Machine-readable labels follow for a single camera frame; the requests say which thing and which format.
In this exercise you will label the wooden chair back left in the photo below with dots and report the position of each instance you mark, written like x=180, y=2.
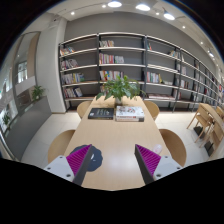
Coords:
x=82, y=108

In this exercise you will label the wooden chair back right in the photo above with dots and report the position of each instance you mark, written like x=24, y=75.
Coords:
x=152, y=108

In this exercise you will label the black book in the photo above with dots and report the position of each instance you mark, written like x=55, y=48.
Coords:
x=101, y=113

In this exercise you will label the wooden chair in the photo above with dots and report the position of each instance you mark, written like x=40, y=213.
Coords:
x=152, y=108
x=59, y=145
x=82, y=108
x=174, y=145

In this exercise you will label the wooden chairs at right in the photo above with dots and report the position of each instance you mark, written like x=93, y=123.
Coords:
x=212, y=126

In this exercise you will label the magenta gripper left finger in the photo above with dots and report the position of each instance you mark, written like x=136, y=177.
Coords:
x=60, y=167

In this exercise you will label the white computer mouse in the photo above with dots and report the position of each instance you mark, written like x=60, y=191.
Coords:
x=157, y=149

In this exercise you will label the large grey bookshelf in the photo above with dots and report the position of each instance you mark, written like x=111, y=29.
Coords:
x=168, y=75

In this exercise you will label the wooden chair front left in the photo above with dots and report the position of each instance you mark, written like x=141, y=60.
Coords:
x=59, y=145

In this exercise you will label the green potted plant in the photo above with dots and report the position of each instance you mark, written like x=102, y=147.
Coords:
x=119, y=88

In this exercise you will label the white book stack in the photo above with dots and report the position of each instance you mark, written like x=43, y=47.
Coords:
x=129, y=113

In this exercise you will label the dark round mouse pad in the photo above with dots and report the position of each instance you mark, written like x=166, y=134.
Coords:
x=94, y=156

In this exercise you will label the wooden chair front right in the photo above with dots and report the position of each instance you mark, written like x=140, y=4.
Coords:
x=174, y=145

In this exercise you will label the potted plant at left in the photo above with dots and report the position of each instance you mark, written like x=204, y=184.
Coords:
x=37, y=93

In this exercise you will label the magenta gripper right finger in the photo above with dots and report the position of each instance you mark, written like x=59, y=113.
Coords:
x=153, y=166

